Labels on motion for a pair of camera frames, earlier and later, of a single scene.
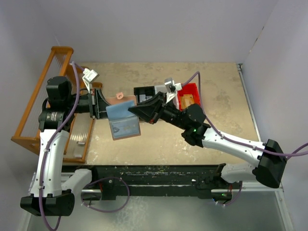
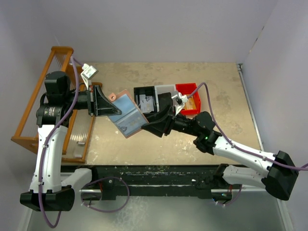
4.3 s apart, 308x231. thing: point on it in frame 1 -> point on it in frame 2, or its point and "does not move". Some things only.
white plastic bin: x=162 y=88 does not move
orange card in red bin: x=186 y=100 does not move
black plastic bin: x=148 y=91 does not move
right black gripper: x=158 y=109 -> x=170 y=123
